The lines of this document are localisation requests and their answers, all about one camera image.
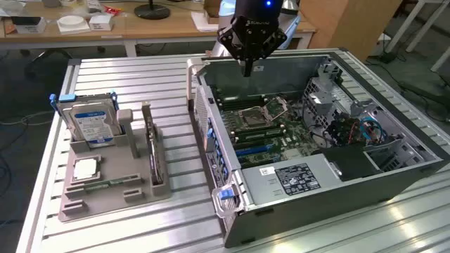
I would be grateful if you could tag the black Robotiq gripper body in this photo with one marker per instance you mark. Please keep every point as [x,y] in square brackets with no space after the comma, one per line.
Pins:
[258,21]

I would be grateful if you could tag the green graphics card black fan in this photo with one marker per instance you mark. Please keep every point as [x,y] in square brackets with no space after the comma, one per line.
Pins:
[153,147]

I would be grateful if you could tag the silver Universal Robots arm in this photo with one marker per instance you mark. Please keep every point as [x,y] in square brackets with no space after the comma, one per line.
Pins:
[219,50]

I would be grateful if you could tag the blue expansion slot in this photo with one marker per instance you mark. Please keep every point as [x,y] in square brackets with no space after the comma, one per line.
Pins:
[254,150]

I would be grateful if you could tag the white flat paper box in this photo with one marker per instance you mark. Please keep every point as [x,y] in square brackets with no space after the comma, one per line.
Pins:
[203,22]

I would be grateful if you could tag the brown cardboard box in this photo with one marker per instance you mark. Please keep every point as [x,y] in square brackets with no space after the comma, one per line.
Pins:
[212,8]

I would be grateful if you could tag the wooden cabinet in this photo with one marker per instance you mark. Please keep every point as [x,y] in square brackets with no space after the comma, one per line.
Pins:
[351,26]

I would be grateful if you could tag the black round lamp base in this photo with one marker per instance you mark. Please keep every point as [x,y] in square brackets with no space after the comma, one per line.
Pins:
[152,11]

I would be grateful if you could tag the metal socket cover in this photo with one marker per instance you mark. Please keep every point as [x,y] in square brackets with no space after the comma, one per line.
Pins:
[270,107]

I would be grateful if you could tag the metal disk bay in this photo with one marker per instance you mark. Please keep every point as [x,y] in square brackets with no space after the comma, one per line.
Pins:
[323,101]

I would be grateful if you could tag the wooden desk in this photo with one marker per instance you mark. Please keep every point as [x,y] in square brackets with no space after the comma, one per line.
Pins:
[133,26]

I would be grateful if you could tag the CPU socket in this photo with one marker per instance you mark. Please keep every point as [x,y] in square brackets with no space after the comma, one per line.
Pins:
[252,118]

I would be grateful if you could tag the black power brick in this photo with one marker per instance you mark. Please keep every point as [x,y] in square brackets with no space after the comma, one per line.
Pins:
[386,57]

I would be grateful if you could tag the red packet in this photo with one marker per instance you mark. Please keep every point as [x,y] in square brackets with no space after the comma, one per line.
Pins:
[113,11]

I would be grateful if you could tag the small white cardboard box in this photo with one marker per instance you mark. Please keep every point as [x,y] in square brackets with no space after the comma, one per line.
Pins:
[100,23]

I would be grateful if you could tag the green motherboard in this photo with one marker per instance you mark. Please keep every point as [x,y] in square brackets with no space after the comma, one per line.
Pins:
[291,137]

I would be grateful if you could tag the white round holder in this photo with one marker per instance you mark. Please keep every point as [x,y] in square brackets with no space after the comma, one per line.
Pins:
[73,25]

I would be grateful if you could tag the hard disk in blue caddy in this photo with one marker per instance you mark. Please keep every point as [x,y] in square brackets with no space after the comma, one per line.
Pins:
[89,124]

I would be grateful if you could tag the grey cup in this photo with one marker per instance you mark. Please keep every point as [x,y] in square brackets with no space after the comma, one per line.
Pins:
[51,3]

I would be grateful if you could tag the grey power supply unit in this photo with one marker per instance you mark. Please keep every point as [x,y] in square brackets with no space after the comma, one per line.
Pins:
[267,184]

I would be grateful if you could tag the metal drive cage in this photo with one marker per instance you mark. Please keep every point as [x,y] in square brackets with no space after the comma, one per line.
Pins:
[394,155]

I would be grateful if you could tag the black and white box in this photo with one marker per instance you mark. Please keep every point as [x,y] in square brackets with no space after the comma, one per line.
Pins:
[29,26]

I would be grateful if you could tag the blue case release latch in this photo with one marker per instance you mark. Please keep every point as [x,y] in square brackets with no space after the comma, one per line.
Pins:
[224,196]

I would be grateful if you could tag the silver CPU chip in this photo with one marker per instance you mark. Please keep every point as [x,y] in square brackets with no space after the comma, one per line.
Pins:
[85,170]

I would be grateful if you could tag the open dark grey PC case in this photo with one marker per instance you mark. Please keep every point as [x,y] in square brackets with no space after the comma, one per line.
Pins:
[316,210]

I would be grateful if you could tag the grey printed parts rack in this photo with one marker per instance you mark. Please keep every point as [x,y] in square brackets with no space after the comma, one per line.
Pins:
[116,195]

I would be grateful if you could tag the white table frame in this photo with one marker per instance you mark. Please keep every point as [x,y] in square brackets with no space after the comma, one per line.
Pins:
[403,27]

